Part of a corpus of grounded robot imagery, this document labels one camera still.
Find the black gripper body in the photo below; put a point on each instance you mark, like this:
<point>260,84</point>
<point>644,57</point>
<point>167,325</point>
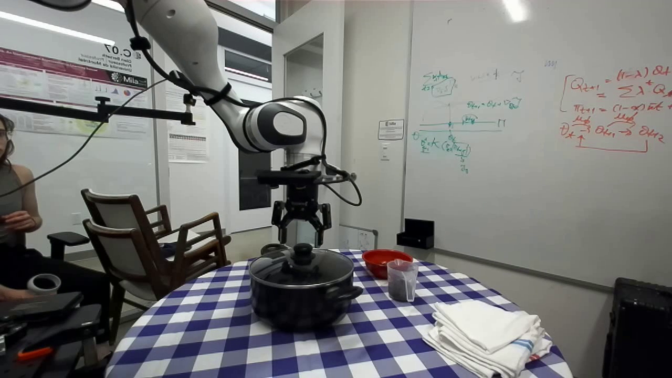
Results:
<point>301,211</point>

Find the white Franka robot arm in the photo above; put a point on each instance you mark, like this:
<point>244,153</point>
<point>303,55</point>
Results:
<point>275,129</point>

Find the black cooking pot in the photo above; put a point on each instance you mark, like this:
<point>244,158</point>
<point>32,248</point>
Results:
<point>301,305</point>

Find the red bowl with beans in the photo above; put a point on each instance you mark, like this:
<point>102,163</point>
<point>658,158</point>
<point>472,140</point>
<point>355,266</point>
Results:
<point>378,266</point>

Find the clear plastic measuring cup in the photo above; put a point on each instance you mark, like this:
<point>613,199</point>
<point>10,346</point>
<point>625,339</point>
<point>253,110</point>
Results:
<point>401,285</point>

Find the black whiteboard eraser box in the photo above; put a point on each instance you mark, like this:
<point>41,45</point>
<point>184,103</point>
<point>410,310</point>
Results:
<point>418,234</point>

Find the small white door sign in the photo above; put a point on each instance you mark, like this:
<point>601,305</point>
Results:
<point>392,130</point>

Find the blue white checkered tablecloth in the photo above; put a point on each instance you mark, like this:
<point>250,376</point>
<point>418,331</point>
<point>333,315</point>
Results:
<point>211,337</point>

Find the white door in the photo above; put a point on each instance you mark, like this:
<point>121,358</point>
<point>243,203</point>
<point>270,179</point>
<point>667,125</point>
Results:
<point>307,76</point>

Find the wooden chair grey cushion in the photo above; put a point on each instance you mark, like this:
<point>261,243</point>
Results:
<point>119,252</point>
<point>117,206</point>

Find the folded white towels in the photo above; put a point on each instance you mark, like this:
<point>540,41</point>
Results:
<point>483,329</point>

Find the black robot cart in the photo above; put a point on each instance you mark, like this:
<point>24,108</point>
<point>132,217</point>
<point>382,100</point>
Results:
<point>70,329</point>

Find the black laptop case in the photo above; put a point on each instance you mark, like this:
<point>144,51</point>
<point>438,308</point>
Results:
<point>38,305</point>

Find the white tape roll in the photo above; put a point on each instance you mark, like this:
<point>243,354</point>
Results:
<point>31,285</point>

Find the person in grey tank top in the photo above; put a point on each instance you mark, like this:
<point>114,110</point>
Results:
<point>11,189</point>

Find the black orange clamp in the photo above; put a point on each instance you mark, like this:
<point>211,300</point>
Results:
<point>35,354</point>

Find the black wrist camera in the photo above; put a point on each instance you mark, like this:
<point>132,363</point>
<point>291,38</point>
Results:
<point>295,179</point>

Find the wall whiteboard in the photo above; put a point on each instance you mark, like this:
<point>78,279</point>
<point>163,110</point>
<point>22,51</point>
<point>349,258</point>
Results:
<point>533,195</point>

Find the black camera boom bar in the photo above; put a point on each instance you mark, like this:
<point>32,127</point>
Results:
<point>55,108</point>

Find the wall poster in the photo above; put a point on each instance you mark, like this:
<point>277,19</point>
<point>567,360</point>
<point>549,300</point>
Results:
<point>42,76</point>

